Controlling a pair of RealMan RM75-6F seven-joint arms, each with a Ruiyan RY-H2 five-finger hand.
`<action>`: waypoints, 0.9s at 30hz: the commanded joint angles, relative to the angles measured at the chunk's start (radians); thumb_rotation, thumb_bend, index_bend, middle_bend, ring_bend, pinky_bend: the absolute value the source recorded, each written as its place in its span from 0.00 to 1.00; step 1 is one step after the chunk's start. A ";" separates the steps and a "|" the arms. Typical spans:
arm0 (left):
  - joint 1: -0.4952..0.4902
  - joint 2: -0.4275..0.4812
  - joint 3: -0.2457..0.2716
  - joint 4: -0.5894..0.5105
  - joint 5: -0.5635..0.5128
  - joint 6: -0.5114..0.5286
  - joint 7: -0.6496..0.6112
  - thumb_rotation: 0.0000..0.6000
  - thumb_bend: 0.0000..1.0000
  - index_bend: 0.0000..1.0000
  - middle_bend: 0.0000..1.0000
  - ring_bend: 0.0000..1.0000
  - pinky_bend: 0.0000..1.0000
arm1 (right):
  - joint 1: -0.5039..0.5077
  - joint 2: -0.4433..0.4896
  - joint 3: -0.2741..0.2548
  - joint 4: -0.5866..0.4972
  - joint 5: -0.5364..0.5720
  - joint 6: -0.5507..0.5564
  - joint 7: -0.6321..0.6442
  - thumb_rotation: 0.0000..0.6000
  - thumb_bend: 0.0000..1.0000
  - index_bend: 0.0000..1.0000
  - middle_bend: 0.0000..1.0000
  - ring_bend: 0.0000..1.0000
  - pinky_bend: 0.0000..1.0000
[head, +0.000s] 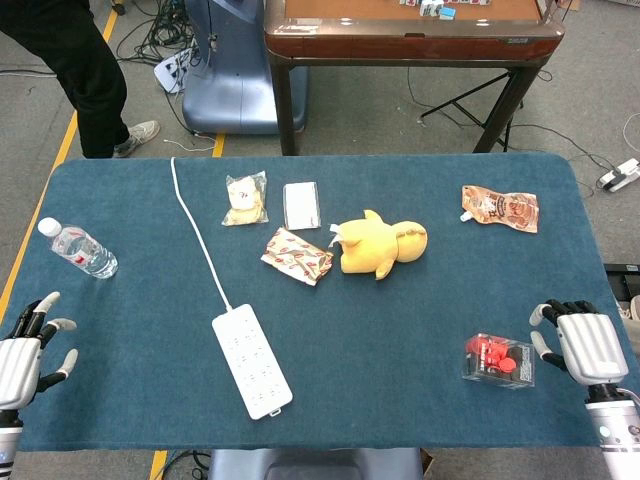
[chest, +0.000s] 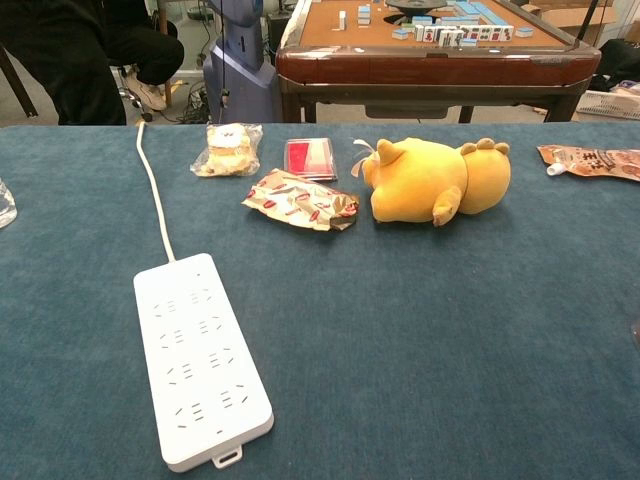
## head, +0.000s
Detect white multi-socket with plugs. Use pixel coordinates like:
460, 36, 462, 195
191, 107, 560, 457
153, 48, 201, 94

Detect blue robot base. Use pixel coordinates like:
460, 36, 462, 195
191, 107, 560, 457
181, 0, 309, 135

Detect yellow plush toy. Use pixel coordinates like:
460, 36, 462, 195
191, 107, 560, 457
329, 209, 429, 281

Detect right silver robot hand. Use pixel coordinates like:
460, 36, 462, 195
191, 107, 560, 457
529, 298, 630, 387

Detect clear plastic water bottle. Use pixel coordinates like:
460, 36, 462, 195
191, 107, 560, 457
37, 217, 120, 280

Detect blue table cloth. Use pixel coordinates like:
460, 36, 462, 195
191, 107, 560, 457
0, 152, 640, 452

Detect person in black clothes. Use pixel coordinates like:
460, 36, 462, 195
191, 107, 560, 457
0, 0, 161, 160

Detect red patterned snack packet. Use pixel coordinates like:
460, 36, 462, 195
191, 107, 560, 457
260, 226, 335, 287

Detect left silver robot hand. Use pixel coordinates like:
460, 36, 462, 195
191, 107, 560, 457
0, 291, 80, 412

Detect clear box of red toy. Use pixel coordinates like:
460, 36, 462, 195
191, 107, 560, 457
461, 332, 536, 387

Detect white card pack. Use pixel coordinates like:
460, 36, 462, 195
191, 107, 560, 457
282, 181, 322, 231

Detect brown mahjong table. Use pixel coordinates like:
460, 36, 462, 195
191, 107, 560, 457
263, 0, 566, 157

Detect white power strip cable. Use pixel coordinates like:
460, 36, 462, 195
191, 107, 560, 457
170, 156, 233, 310

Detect orange spouted drink pouch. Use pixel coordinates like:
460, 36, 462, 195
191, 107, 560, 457
459, 184, 540, 234

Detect clear bag of pastry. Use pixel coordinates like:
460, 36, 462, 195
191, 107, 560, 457
221, 170, 269, 228

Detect mahjong tiles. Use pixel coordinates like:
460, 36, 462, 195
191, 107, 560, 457
398, 0, 492, 21

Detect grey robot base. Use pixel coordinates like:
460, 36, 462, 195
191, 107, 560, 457
207, 447, 425, 480

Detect white floor power strip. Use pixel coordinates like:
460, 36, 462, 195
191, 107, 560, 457
597, 157, 640, 194

